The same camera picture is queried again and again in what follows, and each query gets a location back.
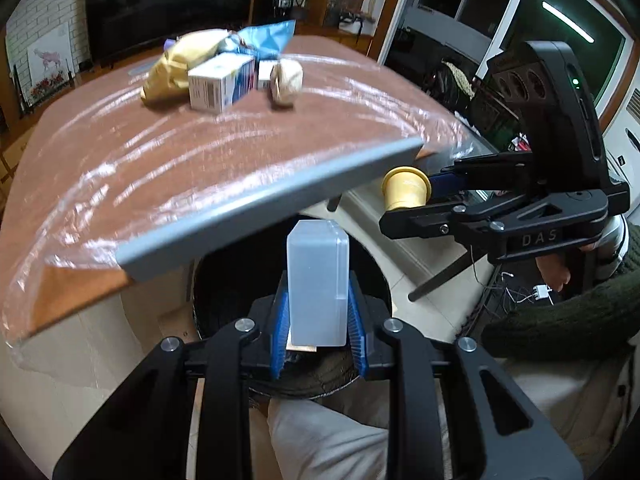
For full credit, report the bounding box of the plastic-wrapped wooden table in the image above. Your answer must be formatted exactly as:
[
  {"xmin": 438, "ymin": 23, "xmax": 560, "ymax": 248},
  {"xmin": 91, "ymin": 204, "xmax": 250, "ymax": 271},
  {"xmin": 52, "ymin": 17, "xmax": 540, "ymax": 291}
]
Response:
[{"xmin": 0, "ymin": 32, "xmax": 476, "ymax": 376}]

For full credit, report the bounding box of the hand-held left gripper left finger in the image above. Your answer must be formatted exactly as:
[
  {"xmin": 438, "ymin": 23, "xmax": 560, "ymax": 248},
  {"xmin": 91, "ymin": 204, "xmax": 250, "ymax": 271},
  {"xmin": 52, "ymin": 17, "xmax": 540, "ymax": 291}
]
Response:
[{"xmin": 52, "ymin": 287, "xmax": 293, "ymax": 480}]

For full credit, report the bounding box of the blue snack bag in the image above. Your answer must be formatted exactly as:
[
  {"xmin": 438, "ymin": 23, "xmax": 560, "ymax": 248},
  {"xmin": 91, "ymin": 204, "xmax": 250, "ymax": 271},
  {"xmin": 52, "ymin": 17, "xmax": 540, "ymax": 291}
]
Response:
[{"xmin": 227, "ymin": 20, "xmax": 297, "ymax": 61}]

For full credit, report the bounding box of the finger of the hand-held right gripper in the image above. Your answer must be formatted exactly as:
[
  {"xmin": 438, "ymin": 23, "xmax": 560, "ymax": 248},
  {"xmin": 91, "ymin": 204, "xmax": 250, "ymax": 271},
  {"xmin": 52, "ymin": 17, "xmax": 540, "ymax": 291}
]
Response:
[
  {"xmin": 427, "ymin": 152, "xmax": 538, "ymax": 196},
  {"xmin": 379, "ymin": 187, "xmax": 630, "ymax": 266}
]

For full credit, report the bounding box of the elephant wall poster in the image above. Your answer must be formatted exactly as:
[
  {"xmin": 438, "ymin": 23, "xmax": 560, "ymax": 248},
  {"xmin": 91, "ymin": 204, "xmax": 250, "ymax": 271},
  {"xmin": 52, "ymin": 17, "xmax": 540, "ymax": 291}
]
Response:
[{"xmin": 25, "ymin": 22, "xmax": 76, "ymax": 106}]

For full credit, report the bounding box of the translucent white plastic box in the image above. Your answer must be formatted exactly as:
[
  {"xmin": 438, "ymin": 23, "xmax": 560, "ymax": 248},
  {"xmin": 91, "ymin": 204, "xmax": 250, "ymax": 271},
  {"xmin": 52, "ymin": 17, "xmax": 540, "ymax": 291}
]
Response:
[{"xmin": 286, "ymin": 219, "xmax": 349, "ymax": 348}]

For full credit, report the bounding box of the white and purple medicine box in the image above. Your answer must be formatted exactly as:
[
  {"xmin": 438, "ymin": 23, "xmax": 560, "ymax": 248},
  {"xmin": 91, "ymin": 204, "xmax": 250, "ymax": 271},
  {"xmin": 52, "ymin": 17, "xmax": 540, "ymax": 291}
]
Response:
[{"xmin": 256, "ymin": 60, "xmax": 277, "ymax": 92}]

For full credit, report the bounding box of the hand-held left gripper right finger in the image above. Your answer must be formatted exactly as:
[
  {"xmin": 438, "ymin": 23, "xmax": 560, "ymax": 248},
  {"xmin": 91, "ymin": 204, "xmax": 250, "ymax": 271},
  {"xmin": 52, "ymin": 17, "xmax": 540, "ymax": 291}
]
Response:
[{"xmin": 345, "ymin": 272, "xmax": 586, "ymax": 480}]

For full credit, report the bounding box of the yellow snack bag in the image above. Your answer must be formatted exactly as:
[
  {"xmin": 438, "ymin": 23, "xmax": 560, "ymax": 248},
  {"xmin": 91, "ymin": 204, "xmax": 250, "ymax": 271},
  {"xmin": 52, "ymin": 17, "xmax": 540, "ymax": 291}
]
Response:
[{"xmin": 140, "ymin": 30, "xmax": 236, "ymax": 106}]

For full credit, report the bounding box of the person's right forearm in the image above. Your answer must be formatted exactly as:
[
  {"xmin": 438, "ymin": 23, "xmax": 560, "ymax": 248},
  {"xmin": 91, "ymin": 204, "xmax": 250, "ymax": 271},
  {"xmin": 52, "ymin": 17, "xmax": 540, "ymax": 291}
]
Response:
[{"xmin": 482, "ymin": 215, "xmax": 640, "ymax": 361}]

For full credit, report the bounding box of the person's right hand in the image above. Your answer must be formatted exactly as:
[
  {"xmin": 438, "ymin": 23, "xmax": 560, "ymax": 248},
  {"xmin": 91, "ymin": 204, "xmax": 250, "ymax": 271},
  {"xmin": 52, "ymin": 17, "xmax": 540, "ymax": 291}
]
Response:
[{"xmin": 536, "ymin": 242, "xmax": 598, "ymax": 293}]

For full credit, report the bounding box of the yellow paper cup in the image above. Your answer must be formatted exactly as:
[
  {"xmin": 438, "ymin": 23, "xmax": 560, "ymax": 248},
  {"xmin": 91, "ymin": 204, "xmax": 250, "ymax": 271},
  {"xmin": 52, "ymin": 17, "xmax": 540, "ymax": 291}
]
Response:
[{"xmin": 382, "ymin": 166, "xmax": 431, "ymax": 212}]

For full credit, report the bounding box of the black television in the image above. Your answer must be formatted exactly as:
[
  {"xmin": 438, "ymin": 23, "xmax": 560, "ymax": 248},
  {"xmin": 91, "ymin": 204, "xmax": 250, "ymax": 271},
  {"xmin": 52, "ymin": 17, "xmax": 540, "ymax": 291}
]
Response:
[{"xmin": 85, "ymin": 0, "xmax": 258, "ymax": 68}]

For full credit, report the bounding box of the black trash bin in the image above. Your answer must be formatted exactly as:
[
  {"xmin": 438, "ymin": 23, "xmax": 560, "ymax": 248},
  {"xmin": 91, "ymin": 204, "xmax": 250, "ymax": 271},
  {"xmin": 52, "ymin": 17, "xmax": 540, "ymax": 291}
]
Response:
[{"xmin": 187, "ymin": 245, "xmax": 393, "ymax": 401}]

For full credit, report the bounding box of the white and blue medicine box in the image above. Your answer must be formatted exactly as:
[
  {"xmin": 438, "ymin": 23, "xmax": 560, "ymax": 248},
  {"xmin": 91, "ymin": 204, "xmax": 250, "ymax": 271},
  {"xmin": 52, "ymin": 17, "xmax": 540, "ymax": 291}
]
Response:
[{"xmin": 188, "ymin": 55, "xmax": 256, "ymax": 113}]

